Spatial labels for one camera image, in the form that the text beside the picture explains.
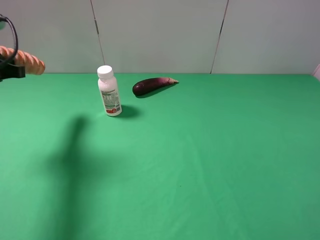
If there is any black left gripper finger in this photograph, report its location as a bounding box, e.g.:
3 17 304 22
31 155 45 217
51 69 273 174
0 56 26 82

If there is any orange spiral bread roll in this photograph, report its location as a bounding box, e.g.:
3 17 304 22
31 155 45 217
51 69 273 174
11 50 46 75

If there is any white plastic bottle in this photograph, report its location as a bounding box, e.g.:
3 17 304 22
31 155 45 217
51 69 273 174
97 65 122 117

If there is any purple eggplant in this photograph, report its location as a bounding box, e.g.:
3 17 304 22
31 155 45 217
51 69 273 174
132 77 179 97

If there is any green tablecloth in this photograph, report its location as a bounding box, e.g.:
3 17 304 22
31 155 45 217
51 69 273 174
0 74 320 240

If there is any black cable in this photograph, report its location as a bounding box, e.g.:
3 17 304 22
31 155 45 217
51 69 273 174
0 14 19 63

